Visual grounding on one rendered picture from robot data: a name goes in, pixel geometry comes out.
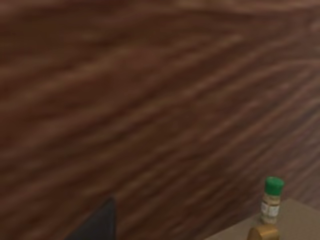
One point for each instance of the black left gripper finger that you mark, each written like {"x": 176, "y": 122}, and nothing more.
{"x": 100, "y": 222}

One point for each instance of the green-capped spice jar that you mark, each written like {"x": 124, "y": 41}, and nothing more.
{"x": 271, "y": 202}

